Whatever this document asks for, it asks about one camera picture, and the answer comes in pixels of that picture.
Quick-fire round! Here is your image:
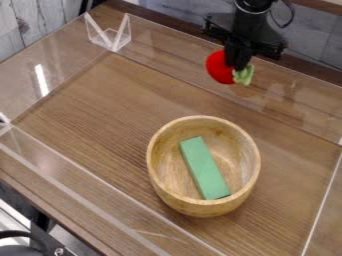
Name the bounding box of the wooden bowl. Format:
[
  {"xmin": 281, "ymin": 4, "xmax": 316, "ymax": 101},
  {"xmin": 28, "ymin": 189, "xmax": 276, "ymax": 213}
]
[{"xmin": 145, "ymin": 115, "xmax": 260, "ymax": 218}]

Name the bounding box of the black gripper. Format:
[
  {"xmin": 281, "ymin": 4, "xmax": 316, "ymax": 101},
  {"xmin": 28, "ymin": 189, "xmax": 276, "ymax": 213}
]
[{"xmin": 203, "ymin": 13, "xmax": 287, "ymax": 71}]

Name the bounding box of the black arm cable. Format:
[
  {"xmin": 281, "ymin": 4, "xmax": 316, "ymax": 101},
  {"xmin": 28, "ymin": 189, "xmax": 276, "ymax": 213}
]
[{"xmin": 268, "ymin": 0, "xmax": 296, "ymax": 30}]

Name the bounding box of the black metal bracket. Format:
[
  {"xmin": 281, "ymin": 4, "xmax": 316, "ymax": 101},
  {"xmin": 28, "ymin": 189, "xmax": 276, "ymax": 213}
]
[{"xmin": 29, "ymin": 223, "xmax": 69, "ymax": 256}]

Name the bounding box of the red plush strawberry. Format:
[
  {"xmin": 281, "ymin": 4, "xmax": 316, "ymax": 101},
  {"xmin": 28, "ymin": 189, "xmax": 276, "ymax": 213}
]
[{"xmin": 205, "ymin": 50, "xmax": 255, "ymax": 86}]

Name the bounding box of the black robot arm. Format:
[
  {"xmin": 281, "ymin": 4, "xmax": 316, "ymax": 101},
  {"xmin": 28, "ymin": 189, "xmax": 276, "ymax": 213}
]
[{"xmin": 203, "ymin": 0, "xmax": 287, "ymax": 71}]

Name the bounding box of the clear acrylic enclosure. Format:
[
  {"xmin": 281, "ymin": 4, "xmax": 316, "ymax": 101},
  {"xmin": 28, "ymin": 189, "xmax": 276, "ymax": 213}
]
[{"xmin": 0, "ymin": 15, "xmax": 342, "ymax": 256}]

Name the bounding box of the green rectangular block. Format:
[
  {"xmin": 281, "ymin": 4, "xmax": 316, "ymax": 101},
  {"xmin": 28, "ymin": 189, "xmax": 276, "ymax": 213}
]
[{"xmin": 179, "ymin": 136, "xmax": 231, "ymax": 200}]

